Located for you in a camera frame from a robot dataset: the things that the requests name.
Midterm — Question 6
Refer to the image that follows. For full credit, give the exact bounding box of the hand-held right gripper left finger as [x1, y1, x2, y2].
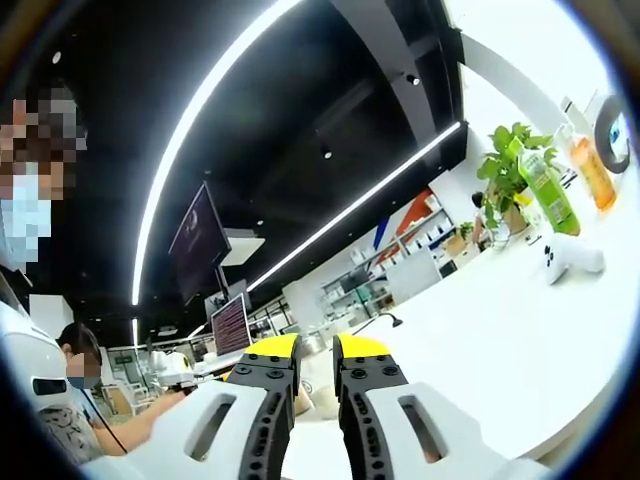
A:
[82, 333, 304, 480]

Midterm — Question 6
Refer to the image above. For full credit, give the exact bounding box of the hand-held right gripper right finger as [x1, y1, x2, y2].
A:
[332, 333, 554, 480]

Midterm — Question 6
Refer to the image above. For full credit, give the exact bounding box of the glass seasoning bottle metal lid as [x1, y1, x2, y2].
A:
[294, 330, 344, 422]

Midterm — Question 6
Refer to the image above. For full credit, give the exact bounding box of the green drink bottle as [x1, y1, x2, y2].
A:
[509, 134, 584, 237]

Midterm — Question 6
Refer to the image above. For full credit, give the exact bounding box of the orange drink bottle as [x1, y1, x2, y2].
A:
[564, 124, 619, 214]

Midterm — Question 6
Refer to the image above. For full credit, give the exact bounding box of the open laptop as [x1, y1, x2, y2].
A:
[192, 292, 253, 376]

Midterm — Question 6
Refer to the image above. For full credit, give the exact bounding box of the small black monitor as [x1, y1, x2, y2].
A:
[203, 279, 249, 314]

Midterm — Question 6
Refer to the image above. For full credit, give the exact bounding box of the person's patterned grey shirt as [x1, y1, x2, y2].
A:
[37, 394, 111, 466]

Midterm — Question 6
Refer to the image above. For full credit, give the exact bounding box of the hanging black monitor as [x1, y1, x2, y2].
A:
[168, 180, 234, 306]

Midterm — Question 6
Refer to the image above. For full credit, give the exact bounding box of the ceiling air conditioner unit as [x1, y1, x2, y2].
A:
[222, 227, 266, 266]

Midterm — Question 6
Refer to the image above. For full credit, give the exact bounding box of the white chest-worn device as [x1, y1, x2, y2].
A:
[0, 299, 69, 401]

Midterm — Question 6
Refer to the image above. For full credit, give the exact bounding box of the grey partition panel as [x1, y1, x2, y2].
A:
[384, 249, 441, 306]

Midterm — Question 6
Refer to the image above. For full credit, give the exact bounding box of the black monitor on stand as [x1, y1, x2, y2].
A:
[341, 268, 371, 301]

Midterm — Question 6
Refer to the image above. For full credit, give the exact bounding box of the cardboard box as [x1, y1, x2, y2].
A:
[442, 233, 469, 257]

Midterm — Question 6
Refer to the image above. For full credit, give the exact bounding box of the shelf with white boxes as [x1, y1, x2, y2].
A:
[349, 197, 456, 281]

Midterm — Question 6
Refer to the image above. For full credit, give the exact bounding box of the white handheld controller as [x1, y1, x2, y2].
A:
[539, 233, 606, 287]

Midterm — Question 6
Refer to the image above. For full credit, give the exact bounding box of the curved ceiling light strip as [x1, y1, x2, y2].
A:
[130, 0, 306, 305]

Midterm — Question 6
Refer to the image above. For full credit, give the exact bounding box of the straight ceiling light strip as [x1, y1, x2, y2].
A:
[246, 120, 462, 294]

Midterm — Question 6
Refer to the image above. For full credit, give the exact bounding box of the green potted plant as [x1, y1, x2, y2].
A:
[475, 122, 559, 236]

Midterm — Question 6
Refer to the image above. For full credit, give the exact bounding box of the black device cable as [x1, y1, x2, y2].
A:
[82, 387, 129, 454]

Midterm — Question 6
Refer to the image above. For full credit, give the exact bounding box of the black cable with round base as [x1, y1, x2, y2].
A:
[359, 312, 405, 334]

